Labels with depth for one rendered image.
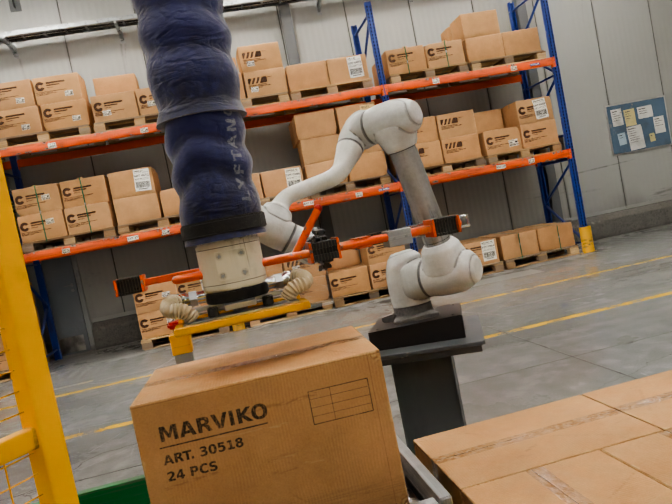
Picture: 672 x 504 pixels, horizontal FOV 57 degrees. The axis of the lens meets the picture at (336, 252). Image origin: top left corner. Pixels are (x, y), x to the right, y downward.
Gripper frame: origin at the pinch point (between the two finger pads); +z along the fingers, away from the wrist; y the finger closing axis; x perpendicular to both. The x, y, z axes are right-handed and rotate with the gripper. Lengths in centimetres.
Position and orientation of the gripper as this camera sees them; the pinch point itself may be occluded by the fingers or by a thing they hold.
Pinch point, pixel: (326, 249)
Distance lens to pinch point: 170.8
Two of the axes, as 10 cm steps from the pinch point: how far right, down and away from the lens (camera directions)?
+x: -9.6, 2.0, -1.8
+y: 1.9, 9.8, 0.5
